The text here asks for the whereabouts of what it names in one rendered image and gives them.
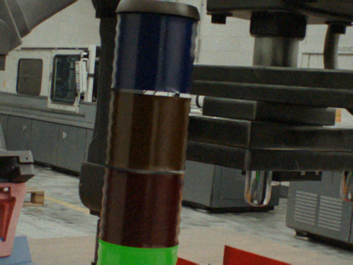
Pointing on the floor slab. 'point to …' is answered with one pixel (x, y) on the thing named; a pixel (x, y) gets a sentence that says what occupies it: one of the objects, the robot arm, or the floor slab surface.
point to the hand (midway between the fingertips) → (1, 250)
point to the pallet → (38, 199)
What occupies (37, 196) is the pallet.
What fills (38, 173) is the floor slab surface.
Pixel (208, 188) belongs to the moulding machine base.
